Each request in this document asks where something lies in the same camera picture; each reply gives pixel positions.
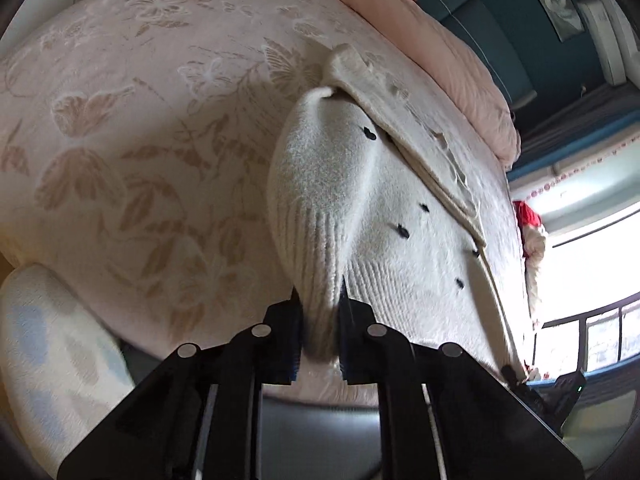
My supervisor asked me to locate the cream knitted sweater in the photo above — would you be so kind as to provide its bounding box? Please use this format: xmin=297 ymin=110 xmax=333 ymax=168
xmin=267 ymin=44 xmax=529 ymax=376

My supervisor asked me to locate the white patterned slipper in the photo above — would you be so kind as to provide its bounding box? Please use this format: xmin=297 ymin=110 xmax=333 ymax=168
xmin=1 ymin=264 xmax=134 ymax=477

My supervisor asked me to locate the red plush toy by window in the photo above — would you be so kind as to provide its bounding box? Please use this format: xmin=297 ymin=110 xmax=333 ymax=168
xmin=513 ymin=200 xmax=547 ymax=263

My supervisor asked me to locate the floral beige bed cover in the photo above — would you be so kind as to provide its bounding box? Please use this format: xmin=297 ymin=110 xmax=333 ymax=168
xmin=1 ymin=0 xmax=506 ymax=405

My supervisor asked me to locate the white air conditioner unit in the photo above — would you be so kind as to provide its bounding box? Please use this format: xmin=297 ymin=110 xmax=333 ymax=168
xmin=578 ymin=0 xmax=627 ymax=87

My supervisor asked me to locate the teal upholstered headboard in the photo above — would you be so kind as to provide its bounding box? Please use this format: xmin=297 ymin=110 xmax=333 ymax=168
xmin=416 ymin=0 xmax=537 ymax=112

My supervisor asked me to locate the pink folded quilt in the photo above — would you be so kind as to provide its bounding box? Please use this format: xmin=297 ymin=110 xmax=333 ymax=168
xmin=341 ymin=0 xmax=521 ymax=170

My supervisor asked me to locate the window with dark frame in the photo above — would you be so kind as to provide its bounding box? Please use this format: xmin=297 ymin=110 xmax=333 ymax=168
xmin=533 ymin=204 xmax=639 ymax=379

